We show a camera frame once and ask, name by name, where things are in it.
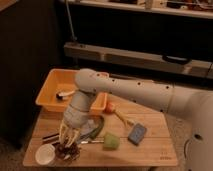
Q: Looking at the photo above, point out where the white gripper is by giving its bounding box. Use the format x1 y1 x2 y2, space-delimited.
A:
59 106 89 147

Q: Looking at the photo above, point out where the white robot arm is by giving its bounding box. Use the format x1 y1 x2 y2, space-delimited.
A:
59 69 213 171

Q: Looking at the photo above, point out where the striped black brown block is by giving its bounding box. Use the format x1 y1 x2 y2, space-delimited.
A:
42 133 59 144

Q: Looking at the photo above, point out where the small metal knife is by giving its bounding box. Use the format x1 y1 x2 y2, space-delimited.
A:
80 140 104 145

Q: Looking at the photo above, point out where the grey blue cloth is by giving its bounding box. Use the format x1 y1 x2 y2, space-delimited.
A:
77 118 99 144

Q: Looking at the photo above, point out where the white bowl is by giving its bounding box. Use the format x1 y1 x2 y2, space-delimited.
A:
35 144 56 165

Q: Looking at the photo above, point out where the green pepper toy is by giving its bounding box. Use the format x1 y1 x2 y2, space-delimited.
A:
89 116 105 139

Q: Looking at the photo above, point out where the yellow plastic bin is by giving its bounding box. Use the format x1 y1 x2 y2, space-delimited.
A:
35 68 109 116

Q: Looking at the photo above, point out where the blue sponge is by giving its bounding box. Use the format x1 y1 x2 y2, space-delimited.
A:
128 123 147 146

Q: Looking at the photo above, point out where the upper wooden shelf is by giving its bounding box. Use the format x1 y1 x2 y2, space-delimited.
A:
59 0 213 20

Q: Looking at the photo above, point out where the white handled brush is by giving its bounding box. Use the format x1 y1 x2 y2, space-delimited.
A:
56 91 74 100

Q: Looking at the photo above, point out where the metal shelf rail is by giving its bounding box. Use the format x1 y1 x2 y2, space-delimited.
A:
64 42 213 79

